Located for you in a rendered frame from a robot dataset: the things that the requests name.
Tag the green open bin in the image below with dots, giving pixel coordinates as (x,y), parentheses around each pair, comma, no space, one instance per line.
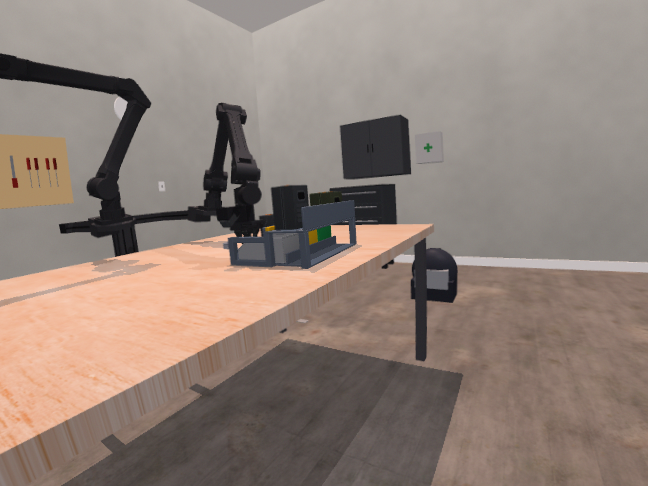
(324,233)

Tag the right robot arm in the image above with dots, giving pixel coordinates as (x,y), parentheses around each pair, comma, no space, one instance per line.
(99,186)

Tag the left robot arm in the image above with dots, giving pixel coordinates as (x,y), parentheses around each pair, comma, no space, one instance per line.
(246,174)

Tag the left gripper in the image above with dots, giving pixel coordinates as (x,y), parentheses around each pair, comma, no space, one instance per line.
(241,228)

